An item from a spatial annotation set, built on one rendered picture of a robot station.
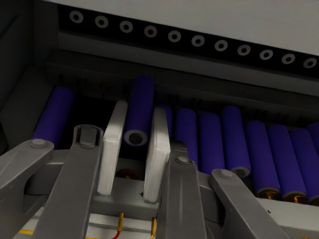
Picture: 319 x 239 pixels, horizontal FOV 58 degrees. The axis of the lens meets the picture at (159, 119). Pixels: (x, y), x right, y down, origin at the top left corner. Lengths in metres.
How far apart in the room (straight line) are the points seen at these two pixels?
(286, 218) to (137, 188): 0.10
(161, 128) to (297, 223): 0.11
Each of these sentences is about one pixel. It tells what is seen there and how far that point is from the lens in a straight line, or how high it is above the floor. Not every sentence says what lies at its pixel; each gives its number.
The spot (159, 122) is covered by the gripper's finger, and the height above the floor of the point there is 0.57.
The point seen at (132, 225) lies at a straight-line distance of 0.19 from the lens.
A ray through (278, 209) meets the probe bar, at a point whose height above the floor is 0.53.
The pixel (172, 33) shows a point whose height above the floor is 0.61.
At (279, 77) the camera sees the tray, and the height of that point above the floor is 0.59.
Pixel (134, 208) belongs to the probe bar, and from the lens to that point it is 0.18.
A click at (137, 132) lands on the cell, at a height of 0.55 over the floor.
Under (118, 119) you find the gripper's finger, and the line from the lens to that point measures 0.16.
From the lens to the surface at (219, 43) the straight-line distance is 0.26.
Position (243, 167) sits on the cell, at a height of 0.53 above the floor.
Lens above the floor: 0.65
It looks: 27 degrees down
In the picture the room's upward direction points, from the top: 12 degrees clockwise
